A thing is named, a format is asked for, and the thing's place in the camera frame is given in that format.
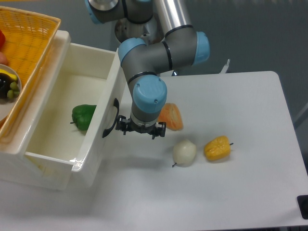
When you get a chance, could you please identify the black object at table edge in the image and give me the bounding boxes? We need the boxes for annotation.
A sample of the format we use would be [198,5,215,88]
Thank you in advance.
[297,195,308,219]

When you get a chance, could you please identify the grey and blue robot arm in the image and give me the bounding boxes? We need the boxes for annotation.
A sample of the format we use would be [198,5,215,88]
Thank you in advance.
[85,0,210,138]

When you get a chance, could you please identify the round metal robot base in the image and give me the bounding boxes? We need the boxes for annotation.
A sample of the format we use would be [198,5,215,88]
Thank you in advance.
[115,14,164,45]

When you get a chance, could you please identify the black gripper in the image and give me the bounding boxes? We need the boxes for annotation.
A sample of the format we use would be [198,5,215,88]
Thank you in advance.
[115,115,167,140]

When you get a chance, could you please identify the orange toy bread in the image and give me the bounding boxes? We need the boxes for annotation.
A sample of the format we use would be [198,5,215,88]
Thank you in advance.
[157,103,183,131]

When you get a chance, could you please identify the red toy fruit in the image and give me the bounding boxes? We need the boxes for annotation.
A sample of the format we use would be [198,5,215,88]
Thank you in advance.
[0,30,6,49]

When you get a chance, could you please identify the white bracket behind table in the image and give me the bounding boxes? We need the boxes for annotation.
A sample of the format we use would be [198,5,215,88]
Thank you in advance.
[220,59,231,74]

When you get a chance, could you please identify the green toy bell pepper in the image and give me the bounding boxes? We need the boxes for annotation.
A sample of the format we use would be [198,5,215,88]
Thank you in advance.
[70,104,96,131]

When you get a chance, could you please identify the yellow woven basket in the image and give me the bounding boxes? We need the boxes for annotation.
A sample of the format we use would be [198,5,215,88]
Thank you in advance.
[0,6,61,138]

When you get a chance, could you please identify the yellow toy bell pepper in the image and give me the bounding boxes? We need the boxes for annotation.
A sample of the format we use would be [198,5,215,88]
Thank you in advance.
[204,135,233,161]

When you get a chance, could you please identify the white drawer cabinet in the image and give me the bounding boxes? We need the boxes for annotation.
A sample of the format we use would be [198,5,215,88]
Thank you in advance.
[0,30,72,190]

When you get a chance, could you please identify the white toy pear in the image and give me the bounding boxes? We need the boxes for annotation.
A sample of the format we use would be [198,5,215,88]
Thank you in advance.
[172,139,197,167]

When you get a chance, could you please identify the white plate with toy food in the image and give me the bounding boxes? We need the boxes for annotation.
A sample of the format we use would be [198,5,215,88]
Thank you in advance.
[0,64,22,122]

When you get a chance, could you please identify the white top drawer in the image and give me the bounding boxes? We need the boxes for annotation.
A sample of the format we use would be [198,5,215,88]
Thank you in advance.
[25,44,126,190]

